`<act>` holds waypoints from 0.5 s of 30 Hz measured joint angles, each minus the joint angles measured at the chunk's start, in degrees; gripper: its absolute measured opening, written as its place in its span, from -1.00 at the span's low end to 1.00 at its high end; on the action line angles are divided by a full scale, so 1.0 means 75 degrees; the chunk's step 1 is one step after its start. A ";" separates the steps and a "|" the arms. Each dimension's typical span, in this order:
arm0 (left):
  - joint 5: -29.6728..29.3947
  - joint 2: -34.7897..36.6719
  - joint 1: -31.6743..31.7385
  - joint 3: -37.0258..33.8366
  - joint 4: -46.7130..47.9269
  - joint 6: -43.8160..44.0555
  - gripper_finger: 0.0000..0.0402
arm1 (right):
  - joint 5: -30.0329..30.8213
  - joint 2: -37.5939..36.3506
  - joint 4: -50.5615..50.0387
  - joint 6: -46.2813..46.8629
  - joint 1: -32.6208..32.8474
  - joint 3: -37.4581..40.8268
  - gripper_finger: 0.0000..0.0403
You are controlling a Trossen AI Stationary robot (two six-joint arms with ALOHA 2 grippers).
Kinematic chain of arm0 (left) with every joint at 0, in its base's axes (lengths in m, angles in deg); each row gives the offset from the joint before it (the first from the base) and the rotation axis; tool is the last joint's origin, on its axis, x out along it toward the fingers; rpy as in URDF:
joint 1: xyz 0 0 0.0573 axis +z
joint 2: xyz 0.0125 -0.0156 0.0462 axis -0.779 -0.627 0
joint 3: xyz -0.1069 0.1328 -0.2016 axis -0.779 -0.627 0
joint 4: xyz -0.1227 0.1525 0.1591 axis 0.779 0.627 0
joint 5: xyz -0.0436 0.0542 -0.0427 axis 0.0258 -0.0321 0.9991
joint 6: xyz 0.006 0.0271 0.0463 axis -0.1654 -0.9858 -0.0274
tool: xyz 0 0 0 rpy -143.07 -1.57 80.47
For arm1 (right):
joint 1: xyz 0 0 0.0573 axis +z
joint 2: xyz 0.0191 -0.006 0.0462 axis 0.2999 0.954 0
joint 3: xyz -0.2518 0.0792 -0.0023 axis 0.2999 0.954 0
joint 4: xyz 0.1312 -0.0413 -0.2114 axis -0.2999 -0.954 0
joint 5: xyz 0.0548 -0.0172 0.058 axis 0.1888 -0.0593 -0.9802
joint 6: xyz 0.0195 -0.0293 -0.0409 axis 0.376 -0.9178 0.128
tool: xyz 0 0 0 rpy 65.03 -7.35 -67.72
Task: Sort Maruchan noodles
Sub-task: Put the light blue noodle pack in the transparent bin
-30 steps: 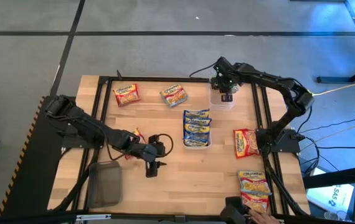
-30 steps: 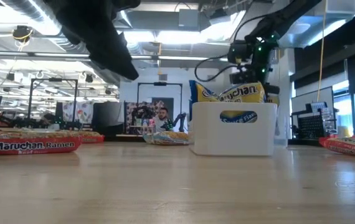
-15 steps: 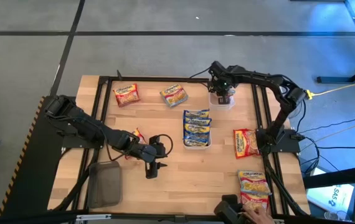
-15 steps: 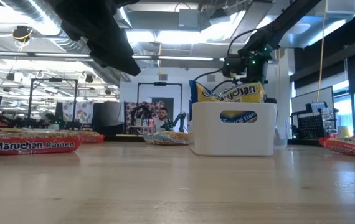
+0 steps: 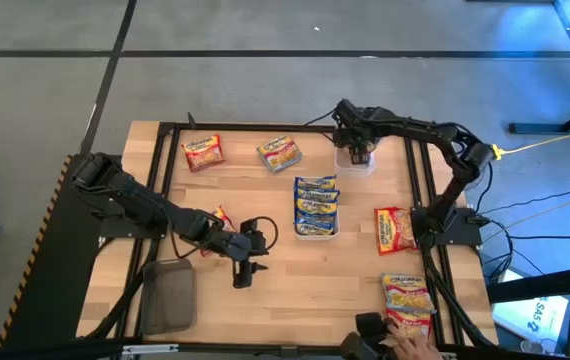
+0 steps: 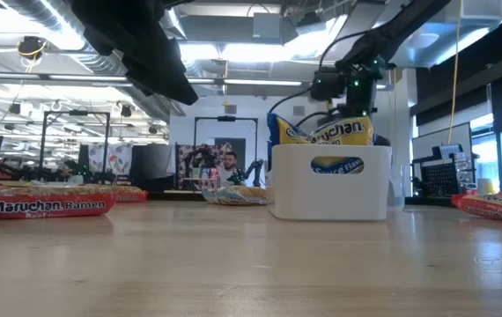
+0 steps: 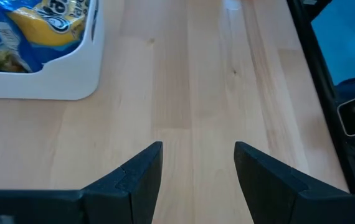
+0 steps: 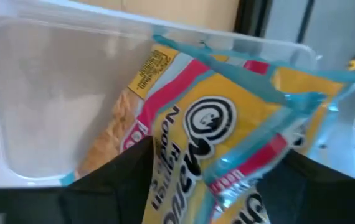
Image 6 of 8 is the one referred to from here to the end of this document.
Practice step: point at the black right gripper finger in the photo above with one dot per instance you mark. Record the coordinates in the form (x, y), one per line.
(356, 112)

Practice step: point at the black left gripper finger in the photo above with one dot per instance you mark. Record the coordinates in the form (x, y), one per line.
(158, 70)

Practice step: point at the white plastic bin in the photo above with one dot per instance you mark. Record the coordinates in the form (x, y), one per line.
(295, 189)

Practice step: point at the red Maruchan ramen pack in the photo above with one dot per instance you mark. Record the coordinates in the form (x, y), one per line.
(132, 196)
(493, 209)
(35, 207)

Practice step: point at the pale-edged Maruchan ramen pack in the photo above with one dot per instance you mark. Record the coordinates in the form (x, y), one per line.
(238, 196)

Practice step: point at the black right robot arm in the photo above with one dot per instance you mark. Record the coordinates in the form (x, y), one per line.
(392, 35)

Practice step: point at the black background robot arm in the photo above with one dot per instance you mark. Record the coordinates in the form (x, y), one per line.
(79, 174)
(255, 166)

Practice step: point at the ceiling light strip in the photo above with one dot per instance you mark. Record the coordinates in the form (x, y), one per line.
(202, 81)
(88, 77)
(260, 82)

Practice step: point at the whiteboard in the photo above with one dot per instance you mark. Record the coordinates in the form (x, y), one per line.
(436, 141)

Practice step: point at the dark patterned fabric board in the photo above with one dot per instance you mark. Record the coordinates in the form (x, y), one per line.
(189, 154)

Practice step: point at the clear plastic bin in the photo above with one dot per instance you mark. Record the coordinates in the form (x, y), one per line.
(396, 196)

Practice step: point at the dark grey panel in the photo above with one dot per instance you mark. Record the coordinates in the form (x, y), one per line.
(152, 163)

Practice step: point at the white patterned cloth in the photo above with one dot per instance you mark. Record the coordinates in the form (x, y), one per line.
(119, 158)

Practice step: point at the black perforated crate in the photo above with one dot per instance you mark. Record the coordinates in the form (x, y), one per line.
(440, 178)

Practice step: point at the grey ceiling ventilation box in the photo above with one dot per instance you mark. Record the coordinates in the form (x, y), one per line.
(268, 28)

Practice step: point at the person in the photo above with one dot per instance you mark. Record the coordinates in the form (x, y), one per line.
(230, 165)

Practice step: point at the black background table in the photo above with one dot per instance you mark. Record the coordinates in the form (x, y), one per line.
(176, 196)

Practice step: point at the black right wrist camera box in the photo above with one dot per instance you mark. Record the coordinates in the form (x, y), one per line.
(328, 86)

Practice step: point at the black gantry frame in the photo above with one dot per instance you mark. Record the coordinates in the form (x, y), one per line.
(226, 118)
(77, 112)

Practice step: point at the silver rectangular air duct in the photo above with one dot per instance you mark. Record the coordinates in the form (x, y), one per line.
(436, 48)

